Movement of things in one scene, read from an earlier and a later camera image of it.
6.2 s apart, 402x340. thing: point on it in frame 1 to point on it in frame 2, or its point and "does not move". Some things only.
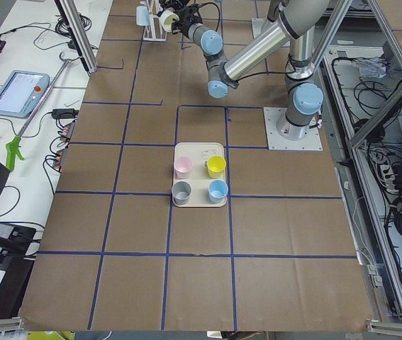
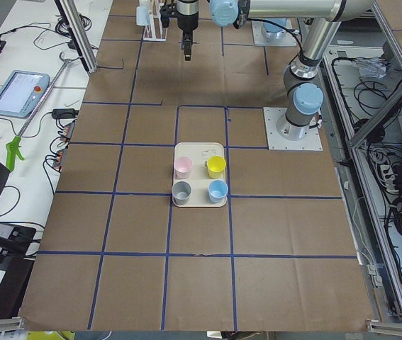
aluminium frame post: (80, 33) does not move
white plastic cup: (166, 18) to (146, 3)
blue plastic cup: (142, 15) does not move
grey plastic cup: (180, 192) does not move
